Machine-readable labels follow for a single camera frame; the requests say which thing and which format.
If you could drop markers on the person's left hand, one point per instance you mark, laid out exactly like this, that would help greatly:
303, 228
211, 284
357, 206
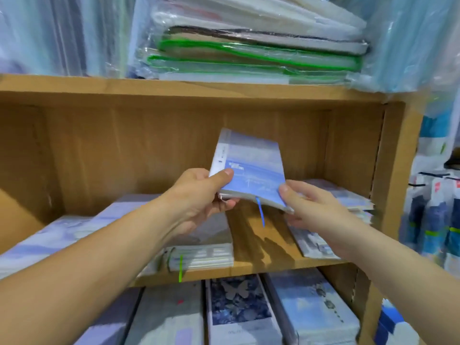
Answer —
194, 201

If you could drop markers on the person's right hand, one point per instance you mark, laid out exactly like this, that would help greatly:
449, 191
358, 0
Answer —
323, 219

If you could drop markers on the pile of small notebooks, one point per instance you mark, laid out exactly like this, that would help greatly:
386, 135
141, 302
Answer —
316, 244

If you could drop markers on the stack of sky photo notebooks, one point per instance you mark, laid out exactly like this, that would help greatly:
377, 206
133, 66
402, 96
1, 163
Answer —
205, 256

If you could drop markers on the blue white banded notebook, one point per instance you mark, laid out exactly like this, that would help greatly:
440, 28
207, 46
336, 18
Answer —
251, 165

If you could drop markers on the sky cloud cover notebook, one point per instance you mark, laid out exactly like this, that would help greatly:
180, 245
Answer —
313, 305

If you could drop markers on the wooden shelf unit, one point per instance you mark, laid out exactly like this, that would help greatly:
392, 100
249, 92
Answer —
108, 147

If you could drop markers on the blue butterfly cover notebook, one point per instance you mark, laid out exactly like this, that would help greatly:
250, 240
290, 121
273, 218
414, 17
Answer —
241, 309

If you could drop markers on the pastel grid pattern notebook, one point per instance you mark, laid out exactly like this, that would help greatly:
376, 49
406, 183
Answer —
169, 316

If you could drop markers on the light purple thin notebook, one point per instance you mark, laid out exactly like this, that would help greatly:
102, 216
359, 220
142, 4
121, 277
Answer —
43, 237

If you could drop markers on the lilac cover notebook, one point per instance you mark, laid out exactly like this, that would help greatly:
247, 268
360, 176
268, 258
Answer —
21, 266

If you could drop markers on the person's right forearm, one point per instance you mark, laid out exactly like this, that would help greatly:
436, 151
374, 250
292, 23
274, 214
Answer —
406, 291

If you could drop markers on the person's left forearm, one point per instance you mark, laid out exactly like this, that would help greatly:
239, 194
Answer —
79, 284

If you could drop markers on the blue white small box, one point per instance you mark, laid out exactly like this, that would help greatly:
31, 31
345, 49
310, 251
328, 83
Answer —
394, 323

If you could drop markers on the stack of green edged packets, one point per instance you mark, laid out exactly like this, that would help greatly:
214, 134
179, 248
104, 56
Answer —
251, 43

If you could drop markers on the light blue plastic bag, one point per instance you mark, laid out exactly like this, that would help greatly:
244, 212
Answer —
417, 43

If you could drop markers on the row of plastic wrapped folders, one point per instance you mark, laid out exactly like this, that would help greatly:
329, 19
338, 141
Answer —
61, 32

